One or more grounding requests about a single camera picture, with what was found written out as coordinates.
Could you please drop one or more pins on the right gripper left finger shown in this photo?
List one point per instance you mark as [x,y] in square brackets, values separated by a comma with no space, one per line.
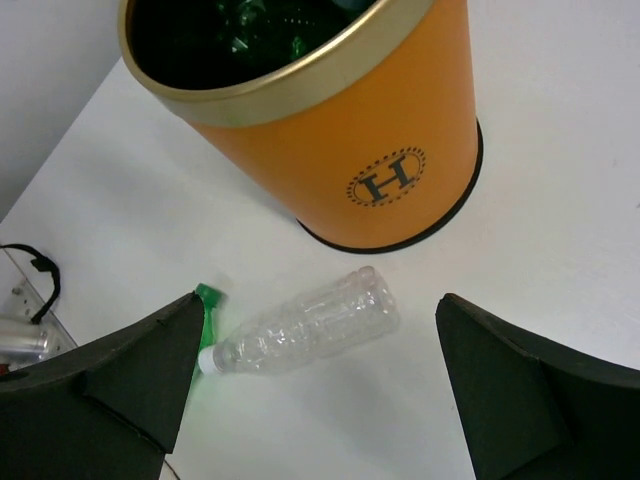
[110,409]

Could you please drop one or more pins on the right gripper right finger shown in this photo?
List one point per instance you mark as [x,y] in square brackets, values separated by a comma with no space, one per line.
[532,408]

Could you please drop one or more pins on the clear ribbed bottle white cap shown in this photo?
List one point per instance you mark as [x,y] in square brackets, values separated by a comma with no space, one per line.
[352,311]

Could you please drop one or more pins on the green bottle sideways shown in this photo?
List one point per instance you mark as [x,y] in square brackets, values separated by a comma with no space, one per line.
[264,34]

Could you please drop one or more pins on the clear bottle dark green label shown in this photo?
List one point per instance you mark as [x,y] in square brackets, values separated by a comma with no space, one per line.
[354,6]

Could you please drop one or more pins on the orange cylindrical bin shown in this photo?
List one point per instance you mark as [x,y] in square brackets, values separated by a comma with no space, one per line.
[370,140]

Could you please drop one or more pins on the green Sprite bottle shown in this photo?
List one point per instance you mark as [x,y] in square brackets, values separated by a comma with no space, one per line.
[212,299]

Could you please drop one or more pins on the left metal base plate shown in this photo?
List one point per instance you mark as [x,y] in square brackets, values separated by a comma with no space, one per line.
[30,330]

